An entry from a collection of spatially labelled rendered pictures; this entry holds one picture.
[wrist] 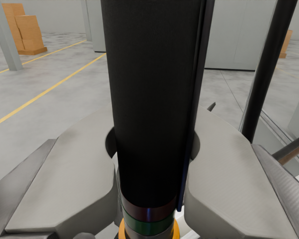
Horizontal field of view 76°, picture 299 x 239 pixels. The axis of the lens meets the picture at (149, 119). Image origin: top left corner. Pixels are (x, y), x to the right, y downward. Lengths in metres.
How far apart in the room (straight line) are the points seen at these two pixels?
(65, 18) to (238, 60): 10.92
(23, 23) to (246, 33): 6.98
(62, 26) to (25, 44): 6.09
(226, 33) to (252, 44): 0.74
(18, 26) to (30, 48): 0.74
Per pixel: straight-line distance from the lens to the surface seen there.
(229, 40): 5.81
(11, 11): 8.54
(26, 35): 8.47
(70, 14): 13.96
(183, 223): 0.19
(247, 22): 5.84
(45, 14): 14.80
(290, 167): 1.25
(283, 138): 1.28
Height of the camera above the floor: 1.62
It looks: 31 degrees down
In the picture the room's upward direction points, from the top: straight up
